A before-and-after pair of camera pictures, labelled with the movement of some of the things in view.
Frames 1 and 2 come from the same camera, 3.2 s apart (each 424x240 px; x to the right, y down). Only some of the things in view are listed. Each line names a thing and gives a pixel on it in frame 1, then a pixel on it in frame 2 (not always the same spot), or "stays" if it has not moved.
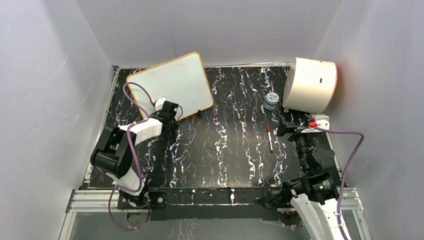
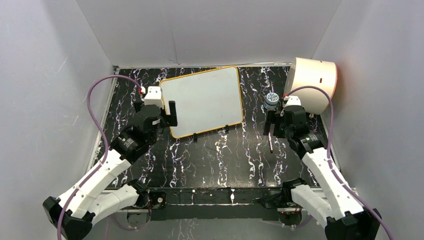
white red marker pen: [269, 136] stays
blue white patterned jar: [271, 100] stays
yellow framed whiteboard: [182, 81] -> [205, 101]
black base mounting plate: [230, 203] stays
